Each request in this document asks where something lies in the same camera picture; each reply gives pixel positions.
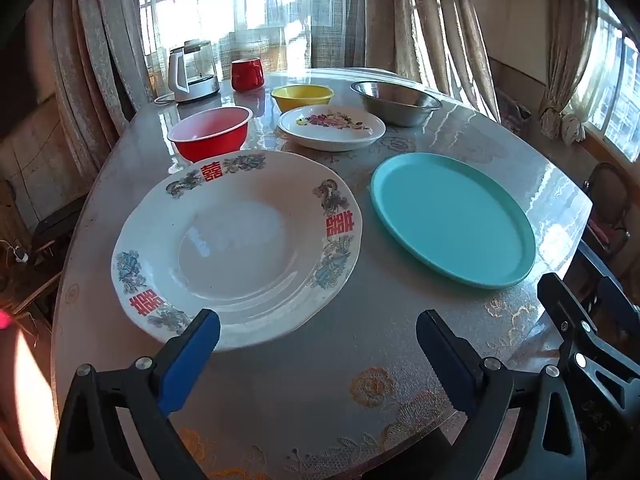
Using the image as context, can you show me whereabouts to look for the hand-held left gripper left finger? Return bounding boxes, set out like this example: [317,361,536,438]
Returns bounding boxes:
[52,308,221,480]

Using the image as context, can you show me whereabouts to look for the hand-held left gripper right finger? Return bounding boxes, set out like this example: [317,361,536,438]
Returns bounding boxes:
[416,310,586,480]

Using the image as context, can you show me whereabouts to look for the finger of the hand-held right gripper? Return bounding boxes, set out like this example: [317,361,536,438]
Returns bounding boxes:
[597,276,640,333]
[537,273,616,361]

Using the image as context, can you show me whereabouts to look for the large white patterned plate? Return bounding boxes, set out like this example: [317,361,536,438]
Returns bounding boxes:
[111,149,362,352]

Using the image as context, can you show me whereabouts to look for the teal plastic plate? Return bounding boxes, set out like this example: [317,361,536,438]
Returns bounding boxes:
[370,152,537,289]

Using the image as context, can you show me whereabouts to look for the red plastic bowl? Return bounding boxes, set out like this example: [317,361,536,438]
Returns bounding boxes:
[167,106,254,164]

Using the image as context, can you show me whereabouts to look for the small white floral plate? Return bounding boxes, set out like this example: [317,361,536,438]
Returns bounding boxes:
[278,105,387,152]

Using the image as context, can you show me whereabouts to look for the stainless steel bowl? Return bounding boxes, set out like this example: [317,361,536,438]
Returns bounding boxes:
[350,80,443,127]

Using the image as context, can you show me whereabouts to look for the yellow plastic bowl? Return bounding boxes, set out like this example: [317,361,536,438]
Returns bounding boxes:
[270,85,335,114]

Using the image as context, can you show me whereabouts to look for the red seat cushion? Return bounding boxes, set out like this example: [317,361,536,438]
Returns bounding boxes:
[587,220,627,247]

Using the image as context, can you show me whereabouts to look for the wicker back chair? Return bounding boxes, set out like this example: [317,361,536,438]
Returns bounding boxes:
[582,162,633,261]

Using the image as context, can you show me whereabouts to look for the dark low furniture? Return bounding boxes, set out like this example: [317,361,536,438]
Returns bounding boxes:
[32,195,88,266]

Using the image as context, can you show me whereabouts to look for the grey bag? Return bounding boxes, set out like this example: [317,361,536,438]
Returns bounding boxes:
[497,87,532,132]

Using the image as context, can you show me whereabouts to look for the side window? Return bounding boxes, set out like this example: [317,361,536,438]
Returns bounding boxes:
[565,0,640,161]

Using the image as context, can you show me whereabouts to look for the tied beige curtain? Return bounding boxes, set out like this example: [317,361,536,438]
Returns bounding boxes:
[537,0,601,142]

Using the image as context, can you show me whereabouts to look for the glass electric kettle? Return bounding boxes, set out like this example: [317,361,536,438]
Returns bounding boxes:
[167,40,221,105]

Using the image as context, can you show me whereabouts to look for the red mug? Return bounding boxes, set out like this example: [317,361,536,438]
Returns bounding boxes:
[230,57,265,92]

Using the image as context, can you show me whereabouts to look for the sheer white curtain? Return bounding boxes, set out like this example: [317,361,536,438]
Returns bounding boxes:
[140,0,366,111]

